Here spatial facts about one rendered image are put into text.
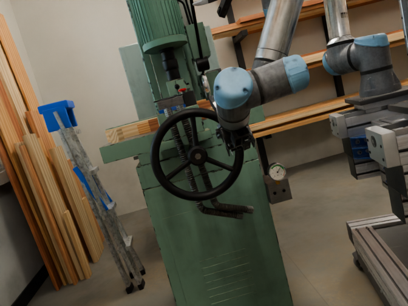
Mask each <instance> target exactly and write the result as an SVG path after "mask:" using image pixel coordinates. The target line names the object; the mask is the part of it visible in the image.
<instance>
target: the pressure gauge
mask: <svg viewBox="0 0 408 306"><path fill-rule="evenodd" d="M277 171H278V173H277ZM267 174H268V176H269V177H270V178H271V179H272V180H274V181H275V182H276V184H277V185H278V184H280V180H282V179H283V178H284V177H285V175H286V169H285V166H284V165H282V164H280V163H272V164H270V165H269V166H268V168H267Z"/></svg>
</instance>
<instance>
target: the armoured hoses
mask: <svg viewBox="0 0 408 306"><path fill-rule="evenodd" d="M176 108H177V111H178V112H179V111H182V110H185V108H184V106H183V105H182V104H181V105H179V106H176ZM164 112H165V115H166V118H169V117H170V116H171V115H173V111H172V109H171V107H170V108H167V109H164ZM182 124H183V126H184V128H185V129H184V130H185V132H186V135H187V137H188V141H189V143H190V145H191V147H192V146H193V140H192V129H191V125H190V123H189V121H188V119H184V120H182ZM171 132H172V135H173V137H174V141H175V144H176V146H177V149H178V152H179V153H178V154H180V155H179V156H180V158H181V162H182V163H183V162H185V161H186V160H187V159H188V157H187V155H186V153H185V152H186V151H185V148H184V146H183V142H182V140H181V138H180V134H179V131H178V128H177V125H176V124H175V125H173V127H171ZM198 168H199V171H200V173H201V176H202V179H203V182H204V184H205V188H206V190H207V191H208V190H210V189H213V186H212V184H211V181H210V179H209V175H208V173H207V170H206V168H205V164H203V165H200V166H198ZM184 170H185V173H186V176H187V179H188V182H189V185H190V188H191V191H192V192H198V191H199V190H198V188H197V185H196V181H195V179H194V176H193V173H192V170H191V167H190V165H189V166H187V167H186V168H185V169H184ZM210 201H211V204H212V205H213V206H214V207H215V209H214V208H207V207H205V206H204V205H203V203H202V201H195V204H196V206H197V209H199V211H200V212H201V213H203V214H207V215H212V216H213V215H214V216H221V217H229V218H235V219H243V213H249V214H252V213H253V212H254V207H253V206H243V205H233V204H224V203H219V201H218V200H217V197H215V198H213V199H210Z"/></svg>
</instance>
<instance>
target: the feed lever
mask: <svg viewBox="0 0 408 306"><path fill-rule="evenodd" d="M189 1H190V5H191V11H192V18H193V21H194V28H195V35H196V38H197V45H198V49H199V55H200V58H196V59H195V61H196V65H197V69H198V71H199V72H202V73H205V71H206V70H209V69H210V66H209V61H208V57H207V56H203V54H202V47H201V43H200V37H199V30H198V25H197V19H196V12H195V8H194V5H192V3H194V1H193V0H189Z"/></svg>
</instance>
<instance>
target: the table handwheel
mask: <svg viewBox="0 0 408 306"><path fill-rule="evenodd" d="M196 117H203V118H208V119H211V120H213V121H215V122H217V123H219V121H218V118H217V114H216V112H215V111H213V110H210V109H205V108H190V109H185V110H181V111H179V112H177V113H175V114H173V115H171V116H170V117H169V118H167V119H166V120H165V121H164V122H163V123H162V124H161V125H160V127H159V128H158V129H157V131H156V133H155V135H154V137H153V139H152V143H151V149H150V161H151V167H152V170H153V173H154V175H155V177H156V179H157V180H158V182H159V183H160V184H161V185H162V187H164V188H165V190H167V191H168V192H170V193H171V194H172V195H174V196H176V197H178V198H181V199H184V200H189V201H204V200H209V199H213V198H215V197H217V196H219V195H221V194H223V193H224V192H225V191H226V190H228V189H229V188H230V187H231V186H232V185H233V183H234V182H235V181H236V179H237V178H238V176H239V174H240V172H241V169H242V165H243V159H244V150H243V147H242V149H239V150H236V151H235V159H234V164H233V166H230V165H227V164H224V163H222V162H220V161H217V160H215V159H213V158H211V157H208V153H207V151H206V150H205V148H204V147H203V146H201V145H199V140H198V135H197V126H196ZM187 118H190V122H191V129H192V140H193V146H192V147H191V145H190V147H189V150H188V159H187V160H186V161H185V162H183V163H182V164H181V165H180V166H179V167H178V168H176V169H175V170H173V171H172V172H170V173H169V174H168V175H167V176H165V174H164V172H163V170H162V167H161V165H160V159H159V151H160V145H161V142H162V139H163V137H164V136H165V134H166V133H167V131H169V129H170V128H171V127H173V125H175V124H176V123H178V122H179V121H182V120H184V119H187ZM205 162H208V163H211V164H213V165H216V166H219V167H221V168H223V169H226V170H228V171H230V174H229V175H228V177H227V178H226V179H225V180H224V181H223V182H222V183H221V184H220V185H219V186H216V187H215V188H213V189H210V190H208V191H203V192H190V191H185V190H183V189H180V188H178V187H177V186H175V185H174V184H173V183H171V182H170V181H169V180H170V179H172V178H173V177H174V176H175V175H177V174H178V173H179V172H180V171H182V170H183V169H185V168H186V167H187V166H189V165H190V164H193V165H195V166H200V165H203V164H204V163H205Z"/></svg>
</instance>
